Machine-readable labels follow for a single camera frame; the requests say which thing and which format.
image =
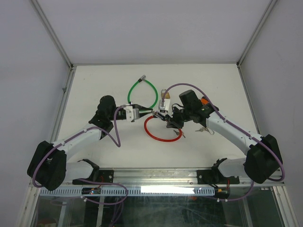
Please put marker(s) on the red cable lock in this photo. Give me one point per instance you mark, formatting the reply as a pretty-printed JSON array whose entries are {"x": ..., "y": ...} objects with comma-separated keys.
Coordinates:
[{"x": 145, "y": 125}]

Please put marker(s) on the small brass padlock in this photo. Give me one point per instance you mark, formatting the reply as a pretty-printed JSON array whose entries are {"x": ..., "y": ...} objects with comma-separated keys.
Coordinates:
[{"x": 209, "y": 131}]

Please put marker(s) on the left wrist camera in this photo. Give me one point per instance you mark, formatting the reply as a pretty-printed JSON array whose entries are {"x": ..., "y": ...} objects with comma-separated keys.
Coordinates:
[{"x": 131, "y": 113}]

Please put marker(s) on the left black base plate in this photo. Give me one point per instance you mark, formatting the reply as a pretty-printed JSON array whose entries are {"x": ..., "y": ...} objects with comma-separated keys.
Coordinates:
[{"x": 104, "y": 177}]

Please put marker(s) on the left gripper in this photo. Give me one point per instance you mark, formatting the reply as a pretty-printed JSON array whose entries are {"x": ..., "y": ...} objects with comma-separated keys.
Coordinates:
[{"x": 141, "y": 108}]

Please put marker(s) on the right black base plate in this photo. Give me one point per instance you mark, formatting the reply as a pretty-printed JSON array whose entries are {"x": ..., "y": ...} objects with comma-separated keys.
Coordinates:
[{"x": 206, "y": 176}]

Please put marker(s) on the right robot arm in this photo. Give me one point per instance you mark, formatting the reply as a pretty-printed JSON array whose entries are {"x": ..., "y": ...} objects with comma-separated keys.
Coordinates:
[{"x": 262, "y": 154}]

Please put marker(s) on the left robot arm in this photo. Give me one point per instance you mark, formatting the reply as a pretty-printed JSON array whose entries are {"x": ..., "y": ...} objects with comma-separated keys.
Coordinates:
[{"x": 50, "y": 165}]

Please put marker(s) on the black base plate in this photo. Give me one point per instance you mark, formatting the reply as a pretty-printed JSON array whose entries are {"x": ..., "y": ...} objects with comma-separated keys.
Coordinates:
[
  {"x": 104, "y": 177},
  {"x": 206, "y": 176}
]

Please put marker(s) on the large brass padlock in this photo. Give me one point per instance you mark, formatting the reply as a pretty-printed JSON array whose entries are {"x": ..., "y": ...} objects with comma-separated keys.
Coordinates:
[{"x": 165, "y": 94}]

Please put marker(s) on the green lock keys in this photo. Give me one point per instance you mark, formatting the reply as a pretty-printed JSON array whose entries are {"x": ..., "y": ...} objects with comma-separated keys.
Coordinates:
[{"x": 179, "y": 133}]

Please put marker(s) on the orange black padlock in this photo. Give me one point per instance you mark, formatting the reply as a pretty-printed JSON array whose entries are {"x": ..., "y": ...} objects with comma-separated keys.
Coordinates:
[{"x": 204, "y": 100}]

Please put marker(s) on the white slotted cable duct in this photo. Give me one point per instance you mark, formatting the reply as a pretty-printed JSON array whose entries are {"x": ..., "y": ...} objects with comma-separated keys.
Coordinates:
[{"x": 129, "y": 191}]

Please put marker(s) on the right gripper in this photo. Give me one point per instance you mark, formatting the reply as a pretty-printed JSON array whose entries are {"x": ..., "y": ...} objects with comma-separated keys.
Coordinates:
[{"x": 173, "y": 122}]

